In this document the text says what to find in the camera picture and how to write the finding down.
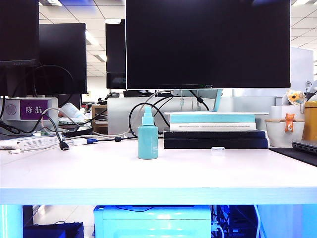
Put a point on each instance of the teal spray bottle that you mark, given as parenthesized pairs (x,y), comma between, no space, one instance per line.
(147,143)

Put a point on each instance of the white square container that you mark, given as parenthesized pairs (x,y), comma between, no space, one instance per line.
(278,112)

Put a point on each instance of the purple name sign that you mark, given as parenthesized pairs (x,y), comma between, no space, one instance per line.
(34,109)

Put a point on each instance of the grey laptop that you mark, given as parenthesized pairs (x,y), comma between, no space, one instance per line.
(305,145)

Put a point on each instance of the teal book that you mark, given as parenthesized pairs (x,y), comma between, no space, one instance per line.
(213,119)

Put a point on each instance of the narrow black monitor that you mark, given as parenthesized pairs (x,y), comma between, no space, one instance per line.
(116,54)

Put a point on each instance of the plush sunflower toy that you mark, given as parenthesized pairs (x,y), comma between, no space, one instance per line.
(295,96)

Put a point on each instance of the white desk partition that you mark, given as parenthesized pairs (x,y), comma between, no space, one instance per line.
(11,109)

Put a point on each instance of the white printed paper sheets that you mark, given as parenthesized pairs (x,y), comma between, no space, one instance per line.
(32,142)

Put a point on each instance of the black monitor back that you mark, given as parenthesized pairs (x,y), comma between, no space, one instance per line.
(63,59)

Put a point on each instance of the brown wooden box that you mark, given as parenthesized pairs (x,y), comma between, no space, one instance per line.
(100,118)

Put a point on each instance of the white round pot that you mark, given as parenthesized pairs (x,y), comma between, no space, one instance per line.
(277,135)

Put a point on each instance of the clear plastic sprayer lid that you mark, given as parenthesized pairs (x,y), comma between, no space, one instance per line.
(218,151)

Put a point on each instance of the white book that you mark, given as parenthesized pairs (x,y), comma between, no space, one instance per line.
(213,127)

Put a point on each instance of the dark bag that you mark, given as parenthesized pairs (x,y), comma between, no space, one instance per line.
(53,230)

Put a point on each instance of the thin black box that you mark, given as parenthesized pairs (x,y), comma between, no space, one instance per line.
(213,135)

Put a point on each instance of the white adapter with blue plug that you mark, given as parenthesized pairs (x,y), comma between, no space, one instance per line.
(79,141)

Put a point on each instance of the black monitor with buttons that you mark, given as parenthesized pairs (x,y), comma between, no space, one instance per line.
(17,32)

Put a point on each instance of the light blue storage box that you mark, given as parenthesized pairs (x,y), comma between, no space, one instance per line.
(151,223)

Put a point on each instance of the white lying bottle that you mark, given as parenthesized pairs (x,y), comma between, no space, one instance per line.
(73,111)

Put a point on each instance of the yellow canister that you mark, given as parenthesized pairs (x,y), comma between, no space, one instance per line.
(310,121)

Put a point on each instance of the black desk mat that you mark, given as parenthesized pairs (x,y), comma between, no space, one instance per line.
(297,156)

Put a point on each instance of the large black AOC monitor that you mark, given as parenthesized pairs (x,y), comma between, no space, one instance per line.
(208,44)

